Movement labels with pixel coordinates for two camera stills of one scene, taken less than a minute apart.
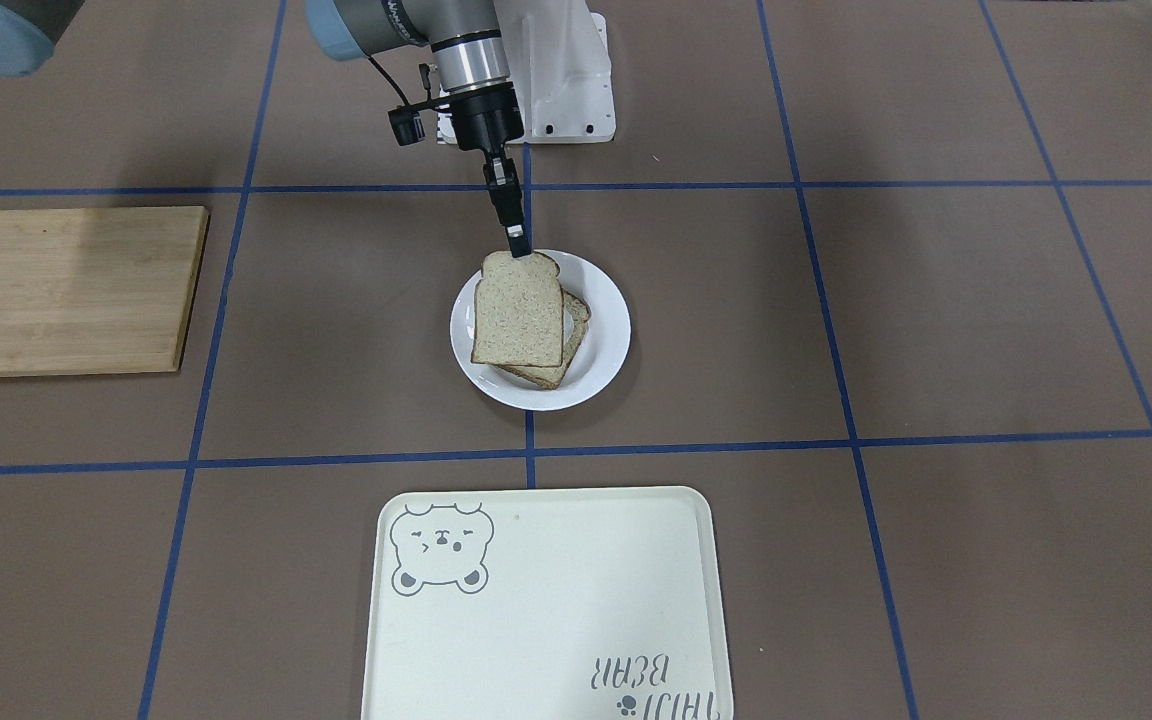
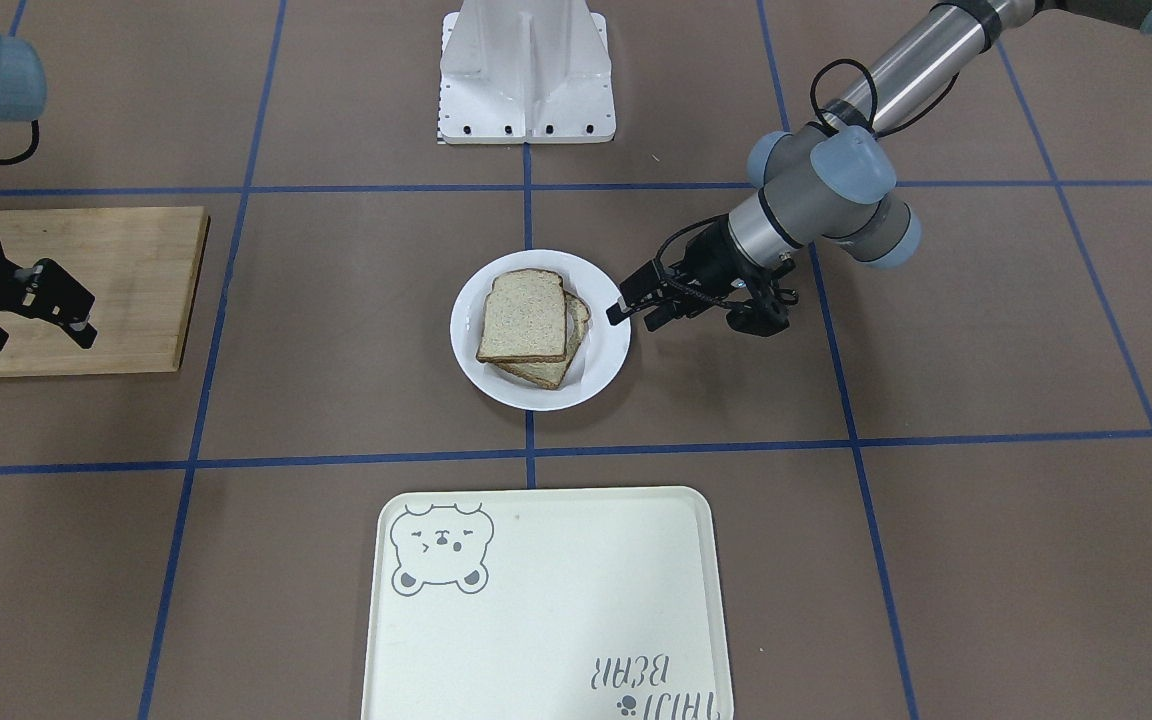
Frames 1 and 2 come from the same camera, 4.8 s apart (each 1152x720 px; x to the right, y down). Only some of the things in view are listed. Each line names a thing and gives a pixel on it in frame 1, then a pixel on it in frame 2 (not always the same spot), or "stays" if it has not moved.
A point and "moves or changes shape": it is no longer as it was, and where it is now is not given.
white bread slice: (519, 310) moves or changes shape
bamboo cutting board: (76, 291) stays
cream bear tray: (547, 603) stays
